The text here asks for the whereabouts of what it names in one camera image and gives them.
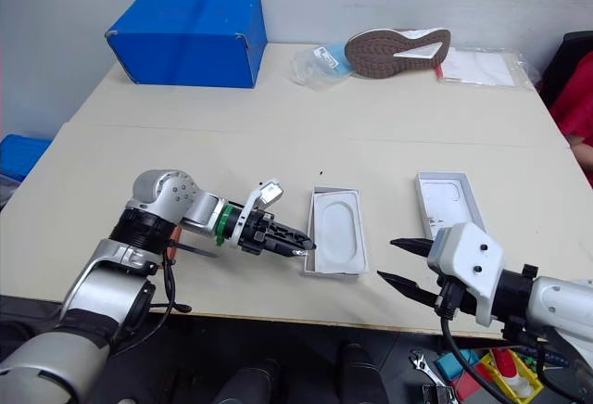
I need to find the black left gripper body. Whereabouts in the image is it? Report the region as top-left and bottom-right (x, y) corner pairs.
(238, 211), (279, 257)

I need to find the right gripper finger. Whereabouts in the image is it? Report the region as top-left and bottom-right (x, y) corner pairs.
(389, 236), (435, 258)
(376, 270), (441, 309)

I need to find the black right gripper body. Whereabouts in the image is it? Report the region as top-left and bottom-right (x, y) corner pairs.
(433, 278), (478, 320)

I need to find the white phone box base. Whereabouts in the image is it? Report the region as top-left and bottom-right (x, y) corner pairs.
(303, 185), (372, 278)

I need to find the orange smartphone box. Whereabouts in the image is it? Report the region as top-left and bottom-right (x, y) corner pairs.
(414, 171), (487, 241)

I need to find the blue cardboard box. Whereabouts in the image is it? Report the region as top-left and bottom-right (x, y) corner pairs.
(104, 0), (269, 90)

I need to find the teal block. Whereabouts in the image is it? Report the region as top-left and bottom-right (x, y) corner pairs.
(435, 349), (478, 377)

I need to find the silver wrench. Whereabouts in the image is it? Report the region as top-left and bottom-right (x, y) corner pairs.
(410, 349), (446, 386)

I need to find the yellow plastic bin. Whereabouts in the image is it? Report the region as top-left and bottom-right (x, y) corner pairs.
(479, 347), (546, 400)

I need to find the red and white bottle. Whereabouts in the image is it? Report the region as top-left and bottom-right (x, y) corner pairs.
(490, 347), (534, 396)

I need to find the red block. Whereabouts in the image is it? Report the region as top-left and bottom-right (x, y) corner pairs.
(451, 371), (486, 403)

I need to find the black metal tool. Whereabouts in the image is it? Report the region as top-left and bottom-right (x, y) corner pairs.
(422, 384), (458, 404)

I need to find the dark rounded shape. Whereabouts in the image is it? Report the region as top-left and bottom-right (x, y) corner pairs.
(336, 342), (388, 404)
(215, 357), (282, 404)

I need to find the crumpled clear plastic bag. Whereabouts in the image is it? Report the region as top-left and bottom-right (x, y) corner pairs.
(289, 44), (356, 93)

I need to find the brown soled sneaker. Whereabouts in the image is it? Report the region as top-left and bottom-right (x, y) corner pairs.
(344, 27), (452, 79)

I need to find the clear sleeve with white paper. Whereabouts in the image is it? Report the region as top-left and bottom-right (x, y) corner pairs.
(435, 45), (541, 91)

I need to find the person in red shirt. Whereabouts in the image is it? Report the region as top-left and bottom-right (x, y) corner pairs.
(549, 49), (593, 187)

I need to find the black chair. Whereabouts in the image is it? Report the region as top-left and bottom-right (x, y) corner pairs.
(539, 31), (593, 108)

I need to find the blue plastic crate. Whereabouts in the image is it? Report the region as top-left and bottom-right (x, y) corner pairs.
(0, 133), (52, 183)

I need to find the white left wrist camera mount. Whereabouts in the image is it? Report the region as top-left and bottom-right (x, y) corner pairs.
(233, 178), (284, 250)

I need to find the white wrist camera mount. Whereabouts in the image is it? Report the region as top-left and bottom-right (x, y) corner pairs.
(233, 178), (284, 250)
(426, 221), (505, 329)

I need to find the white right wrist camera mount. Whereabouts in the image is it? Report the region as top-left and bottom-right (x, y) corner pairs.
(426, 221), (505, 329)

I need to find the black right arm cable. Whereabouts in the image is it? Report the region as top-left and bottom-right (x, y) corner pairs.
(438, 313), (511, 404)

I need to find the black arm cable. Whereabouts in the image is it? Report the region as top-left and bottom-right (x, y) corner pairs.
(110, 236), (194, 359)
(438, 313), (511, 404)

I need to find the black cable tie tail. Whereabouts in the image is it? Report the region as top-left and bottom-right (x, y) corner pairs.
(171, 241), (220, 259)

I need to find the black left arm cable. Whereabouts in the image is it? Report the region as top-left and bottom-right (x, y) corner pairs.
(110, 236), (194, 359)

